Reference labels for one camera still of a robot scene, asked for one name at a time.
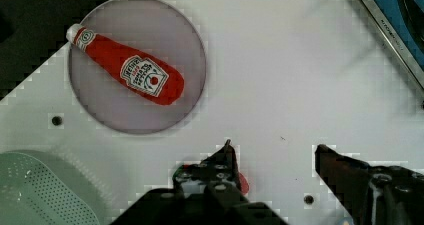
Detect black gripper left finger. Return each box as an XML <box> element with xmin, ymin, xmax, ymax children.
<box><xmin>172</xmin><ymin>139</ymin><xmax>242</xmax><ymax>197</ymax></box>

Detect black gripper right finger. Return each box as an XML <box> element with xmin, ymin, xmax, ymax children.
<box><xmin>315</xmin><ymin>144</ymin><xmax>424</xmax><ymax>225</ymax></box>

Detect toaster oven with glass door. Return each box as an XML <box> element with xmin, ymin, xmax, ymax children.
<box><xmin>359</xmin><ymin>0</ymin><xmax>424</xmax><ymax>88</ymax></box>

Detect red toy strawberry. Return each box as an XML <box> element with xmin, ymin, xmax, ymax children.
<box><xmin>239</xmin><ymin>173</ymin><xmax>250</xmax><ymax>195</ymax></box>

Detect red plush ketchup bottle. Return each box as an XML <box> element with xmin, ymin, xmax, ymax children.
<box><xmin>66</xmin><ymin>24</ymin><xmax>185</xmax><ymax>105</ymax></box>

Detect grey round plate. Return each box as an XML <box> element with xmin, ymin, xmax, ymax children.
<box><xmin>66</xmin><ymin>0</ymin><xmax>207</xmax><ymax>134</ymax></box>

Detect green perforated colander bowl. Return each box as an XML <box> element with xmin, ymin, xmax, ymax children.
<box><xmin>0</xmin><ymin>150</ymin><xmax>105</xmax><ymax>225</ymax></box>

